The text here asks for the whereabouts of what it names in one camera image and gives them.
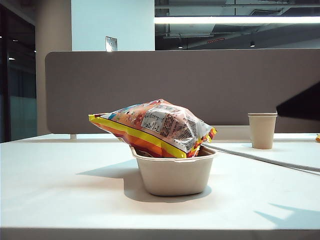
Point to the black pendant ceiling lamp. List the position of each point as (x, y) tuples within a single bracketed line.
[(252, 44)]

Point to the small yellow snack packet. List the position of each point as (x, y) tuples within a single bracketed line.
[(318, 138)]

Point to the metal wall plate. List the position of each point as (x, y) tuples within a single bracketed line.
[(111, 44)]

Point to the white raised desk strip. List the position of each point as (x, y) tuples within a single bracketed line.
[(232, 133)]

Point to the beige paper cup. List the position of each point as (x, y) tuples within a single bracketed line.
[(262, 132)]

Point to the grey desk divider panel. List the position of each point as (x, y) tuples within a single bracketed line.
[(200, 77)]

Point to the beige paper pulp box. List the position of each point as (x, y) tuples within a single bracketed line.
[(175, 177)]

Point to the orange yellow chip bag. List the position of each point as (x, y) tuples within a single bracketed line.
[(160, 127)]

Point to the long ceiling light strip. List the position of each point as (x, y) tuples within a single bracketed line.
[(237, 20)]

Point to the white divider support bracket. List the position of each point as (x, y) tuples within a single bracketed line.
[(73, 136)]

